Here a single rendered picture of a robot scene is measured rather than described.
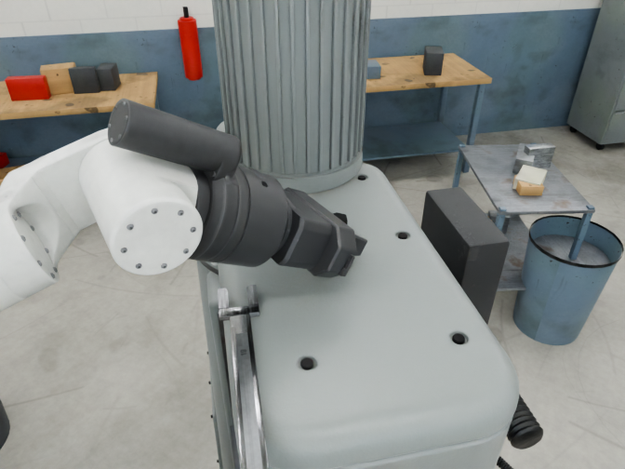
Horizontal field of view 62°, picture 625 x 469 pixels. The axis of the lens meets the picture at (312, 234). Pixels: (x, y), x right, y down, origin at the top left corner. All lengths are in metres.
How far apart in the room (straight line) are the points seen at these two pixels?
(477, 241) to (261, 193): 0.57
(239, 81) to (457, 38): 4.74
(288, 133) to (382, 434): 0.38
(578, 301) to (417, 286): 2.61
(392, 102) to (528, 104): 1.52
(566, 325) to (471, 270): 2.33
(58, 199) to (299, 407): 0.25
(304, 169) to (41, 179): 0.35
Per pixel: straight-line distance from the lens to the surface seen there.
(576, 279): 3.02
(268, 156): 0.68
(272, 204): 0.44
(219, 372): 1.25
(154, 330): 3.29
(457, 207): 1.02
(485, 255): 0.95
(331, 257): 0.48
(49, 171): 0.44
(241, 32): 0.65
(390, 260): 0.59
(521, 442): 0.58
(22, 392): 3.24
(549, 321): 3.24
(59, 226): 0.45
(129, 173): 0.39
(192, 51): 4.65
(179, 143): 0.39
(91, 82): 4.39
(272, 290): 0.54
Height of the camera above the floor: 2.24
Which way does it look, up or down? 35 degrees down
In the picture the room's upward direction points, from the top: straight up
